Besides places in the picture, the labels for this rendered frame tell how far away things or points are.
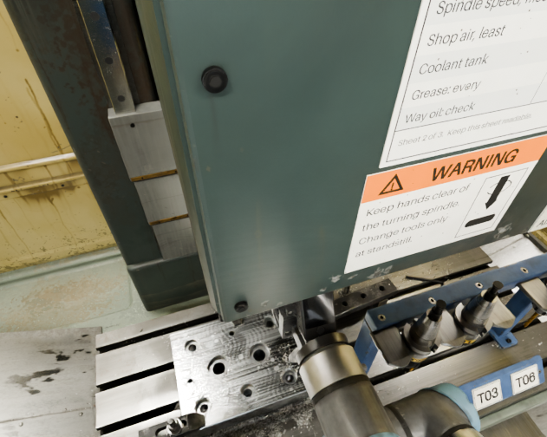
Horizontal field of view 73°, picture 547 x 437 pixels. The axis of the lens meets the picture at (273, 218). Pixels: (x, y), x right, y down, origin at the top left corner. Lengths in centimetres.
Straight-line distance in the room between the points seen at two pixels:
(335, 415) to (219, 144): 35
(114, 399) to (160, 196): 51
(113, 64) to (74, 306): 104
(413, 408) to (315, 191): 41
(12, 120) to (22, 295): 72
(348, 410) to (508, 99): 33
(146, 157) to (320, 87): 78
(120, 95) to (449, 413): 81
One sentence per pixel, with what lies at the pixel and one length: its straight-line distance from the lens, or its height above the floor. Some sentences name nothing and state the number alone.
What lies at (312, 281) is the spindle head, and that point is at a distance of 31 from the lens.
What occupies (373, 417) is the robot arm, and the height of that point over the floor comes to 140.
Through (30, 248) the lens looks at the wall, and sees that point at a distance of 174.
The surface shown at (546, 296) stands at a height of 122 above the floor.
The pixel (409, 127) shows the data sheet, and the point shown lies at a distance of 24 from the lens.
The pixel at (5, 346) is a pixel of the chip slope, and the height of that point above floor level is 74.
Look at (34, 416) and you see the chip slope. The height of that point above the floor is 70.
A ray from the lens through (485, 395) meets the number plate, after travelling 106.
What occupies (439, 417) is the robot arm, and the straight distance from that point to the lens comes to 58.
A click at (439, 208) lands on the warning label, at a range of 32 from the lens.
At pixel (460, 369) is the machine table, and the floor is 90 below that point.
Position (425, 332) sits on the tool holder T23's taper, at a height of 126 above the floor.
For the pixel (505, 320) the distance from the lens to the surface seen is 82.
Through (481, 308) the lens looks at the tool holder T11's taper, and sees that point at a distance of 74.
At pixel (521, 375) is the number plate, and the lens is 111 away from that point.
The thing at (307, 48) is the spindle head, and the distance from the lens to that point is 18.
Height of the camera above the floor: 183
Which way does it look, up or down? 46 degrees down
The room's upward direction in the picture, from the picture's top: straight up
